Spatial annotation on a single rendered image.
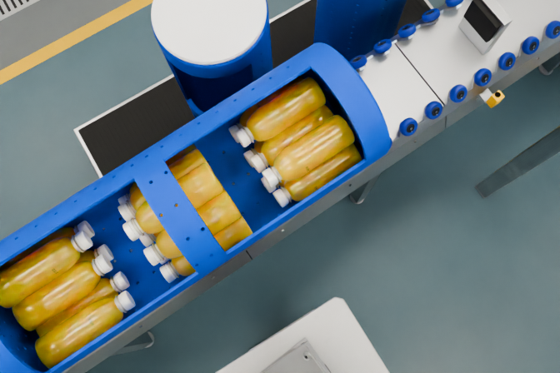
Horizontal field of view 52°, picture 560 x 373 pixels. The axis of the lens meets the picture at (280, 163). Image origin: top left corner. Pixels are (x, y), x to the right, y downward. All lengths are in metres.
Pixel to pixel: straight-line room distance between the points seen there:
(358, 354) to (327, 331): 0.07
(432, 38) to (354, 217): 0.98
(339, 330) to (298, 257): 1.18
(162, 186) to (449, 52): 0.82
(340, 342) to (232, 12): 0.79
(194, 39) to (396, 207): 1.24
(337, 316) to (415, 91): 0.63
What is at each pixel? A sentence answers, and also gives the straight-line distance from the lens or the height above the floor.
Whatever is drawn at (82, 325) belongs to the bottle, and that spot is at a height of 1.09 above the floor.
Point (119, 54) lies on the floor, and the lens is 2.62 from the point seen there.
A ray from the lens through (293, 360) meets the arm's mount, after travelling 0.97.
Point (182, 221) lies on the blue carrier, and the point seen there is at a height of 1.22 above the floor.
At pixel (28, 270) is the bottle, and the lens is 1.23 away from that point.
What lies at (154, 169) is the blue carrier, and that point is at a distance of 1.10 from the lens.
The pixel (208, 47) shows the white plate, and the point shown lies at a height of 1.04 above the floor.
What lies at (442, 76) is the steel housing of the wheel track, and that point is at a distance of 1.50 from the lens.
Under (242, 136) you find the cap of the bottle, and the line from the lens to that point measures 1.19.
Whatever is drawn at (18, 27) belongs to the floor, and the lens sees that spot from 2.84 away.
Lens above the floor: 2.26
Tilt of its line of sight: 75 degrees down
